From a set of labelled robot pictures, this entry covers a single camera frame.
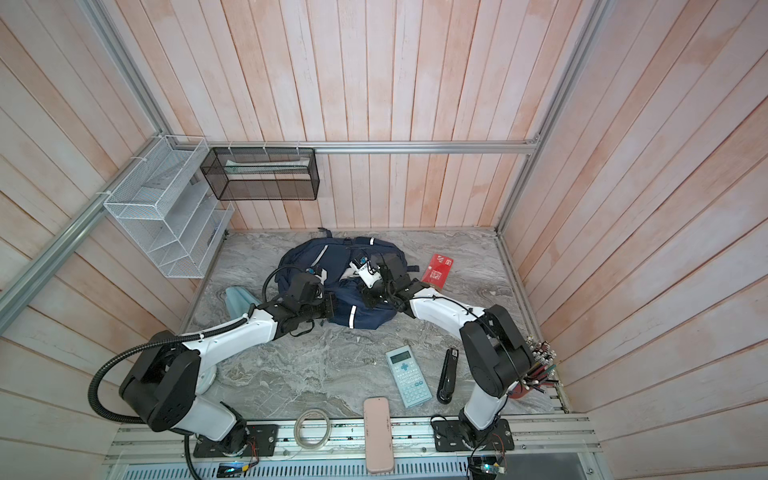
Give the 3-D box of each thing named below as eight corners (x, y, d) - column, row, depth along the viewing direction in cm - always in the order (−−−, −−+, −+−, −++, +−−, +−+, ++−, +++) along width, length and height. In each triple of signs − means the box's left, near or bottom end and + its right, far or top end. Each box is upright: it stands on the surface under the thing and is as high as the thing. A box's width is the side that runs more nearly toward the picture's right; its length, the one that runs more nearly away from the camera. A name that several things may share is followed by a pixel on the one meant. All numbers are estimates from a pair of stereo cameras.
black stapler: (435, 401, 81) (438, 396, 77) (446, 351, 90) (449, 344, 86) (448, 405, 81) (451, 401, 76) (457, 355, 90) (461, 348, 85)
